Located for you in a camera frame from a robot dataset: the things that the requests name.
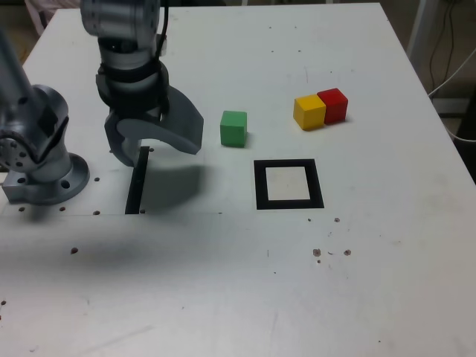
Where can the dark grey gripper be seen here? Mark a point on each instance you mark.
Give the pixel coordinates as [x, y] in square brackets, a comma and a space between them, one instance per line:
[137, 111]

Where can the grey box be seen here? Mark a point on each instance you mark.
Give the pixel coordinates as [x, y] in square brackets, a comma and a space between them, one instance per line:
[457, 106]

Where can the yellow cube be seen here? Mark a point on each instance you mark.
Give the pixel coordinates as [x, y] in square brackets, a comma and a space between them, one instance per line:
[308, 111]

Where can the white metal post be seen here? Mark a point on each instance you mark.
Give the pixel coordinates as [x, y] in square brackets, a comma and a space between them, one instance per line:
[418, 33]

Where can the green cube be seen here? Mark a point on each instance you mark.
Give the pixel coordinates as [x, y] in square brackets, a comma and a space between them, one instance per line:
[233, 128]

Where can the black tape strip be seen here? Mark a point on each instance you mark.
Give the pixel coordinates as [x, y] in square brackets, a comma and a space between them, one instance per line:
[134, 193]

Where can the red cube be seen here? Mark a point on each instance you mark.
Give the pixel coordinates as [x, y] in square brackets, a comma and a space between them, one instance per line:
[336, 108]

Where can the black tape square outline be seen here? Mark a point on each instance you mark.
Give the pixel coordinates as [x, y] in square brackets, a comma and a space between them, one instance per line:
[260, 186]

